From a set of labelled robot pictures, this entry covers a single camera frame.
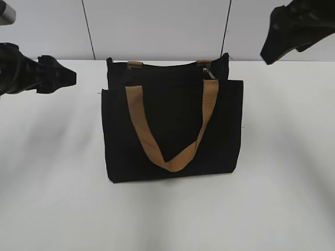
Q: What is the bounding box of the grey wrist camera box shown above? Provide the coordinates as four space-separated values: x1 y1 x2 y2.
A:
0 0 16 26

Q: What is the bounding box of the left black wall cable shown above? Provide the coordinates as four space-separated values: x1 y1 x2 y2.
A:
81 0 96 61

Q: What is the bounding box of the black canvas tote bag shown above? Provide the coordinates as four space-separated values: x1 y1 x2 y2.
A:
102 53 243 183

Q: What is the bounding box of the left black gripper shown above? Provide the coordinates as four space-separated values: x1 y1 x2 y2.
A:
1 43 77 95

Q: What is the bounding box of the right black wall cable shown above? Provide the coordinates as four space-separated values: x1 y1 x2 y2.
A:
219 0 232 58

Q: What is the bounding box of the black wall cable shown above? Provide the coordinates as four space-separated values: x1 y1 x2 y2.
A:
219 0 232 58
81 0 96 61

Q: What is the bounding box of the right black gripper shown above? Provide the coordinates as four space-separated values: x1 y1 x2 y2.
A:
260 1 334 65

